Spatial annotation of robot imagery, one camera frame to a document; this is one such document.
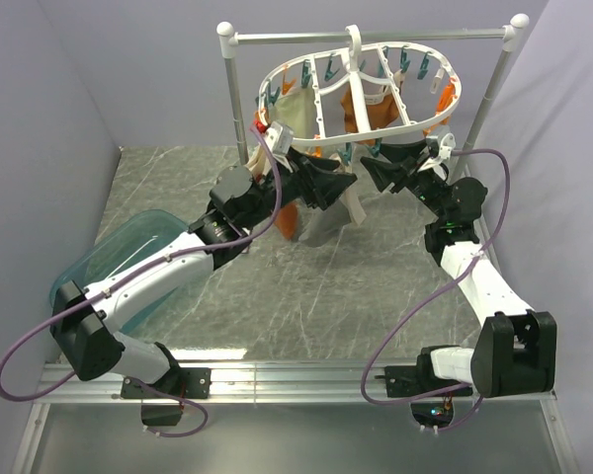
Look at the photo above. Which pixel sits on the orange underwear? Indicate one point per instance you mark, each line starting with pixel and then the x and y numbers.
pixel 381 108
pixel 287 220

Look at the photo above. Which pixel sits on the white metal drying rack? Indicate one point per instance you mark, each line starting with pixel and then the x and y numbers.
pixel 229 39

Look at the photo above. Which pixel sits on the orange clip front left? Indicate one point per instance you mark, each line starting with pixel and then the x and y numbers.
pixel 316 152

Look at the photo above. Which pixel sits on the orange clip front right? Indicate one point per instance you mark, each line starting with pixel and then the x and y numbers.
pixel 431 128

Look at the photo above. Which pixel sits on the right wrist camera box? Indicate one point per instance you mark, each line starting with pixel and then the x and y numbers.
pixel 441 143

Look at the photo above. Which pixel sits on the grey underwear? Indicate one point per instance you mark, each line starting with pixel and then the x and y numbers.
pixel 327 224

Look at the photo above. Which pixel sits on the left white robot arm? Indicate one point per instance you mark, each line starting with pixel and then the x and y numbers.
pixel 91 337

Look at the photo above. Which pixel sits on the orange underwear on right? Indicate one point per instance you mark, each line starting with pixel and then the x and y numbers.
pixel 381 108

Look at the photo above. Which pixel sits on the teal plastic basin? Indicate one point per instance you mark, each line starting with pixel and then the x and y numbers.
pixel 145 234

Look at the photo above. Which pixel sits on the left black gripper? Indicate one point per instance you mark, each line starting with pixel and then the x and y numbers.
pixel 317 188

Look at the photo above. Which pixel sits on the teal clip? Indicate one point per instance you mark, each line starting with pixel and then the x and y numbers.
pixel 375 148
pixel 346 153

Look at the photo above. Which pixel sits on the white oval clip hanger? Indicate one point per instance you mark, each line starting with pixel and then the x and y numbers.
pixel 364 68

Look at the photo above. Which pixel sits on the orange underwear on left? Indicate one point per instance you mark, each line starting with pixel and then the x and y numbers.
pixel 287 220

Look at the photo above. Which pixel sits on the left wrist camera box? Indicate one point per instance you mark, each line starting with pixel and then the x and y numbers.
pixel 279 138

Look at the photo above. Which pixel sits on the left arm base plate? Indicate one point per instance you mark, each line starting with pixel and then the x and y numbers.
pixel 188 382

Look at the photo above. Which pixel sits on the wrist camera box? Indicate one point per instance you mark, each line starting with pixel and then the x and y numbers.
pixel 441 143
pixel 279 138

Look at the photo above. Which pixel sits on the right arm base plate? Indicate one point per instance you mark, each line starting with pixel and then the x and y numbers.
pixel 403 381

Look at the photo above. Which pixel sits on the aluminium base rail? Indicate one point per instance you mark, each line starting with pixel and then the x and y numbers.
pixel 289 417

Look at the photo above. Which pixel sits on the orange clip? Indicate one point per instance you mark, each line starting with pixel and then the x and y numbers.
pixel 316 152
pixel 431 128

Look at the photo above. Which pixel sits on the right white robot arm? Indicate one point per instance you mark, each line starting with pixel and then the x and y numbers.
pixel 516 348

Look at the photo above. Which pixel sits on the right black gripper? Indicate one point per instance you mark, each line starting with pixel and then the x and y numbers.
pixel 384 174

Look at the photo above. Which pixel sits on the cream underwear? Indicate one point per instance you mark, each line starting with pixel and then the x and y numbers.
pixel 298 112

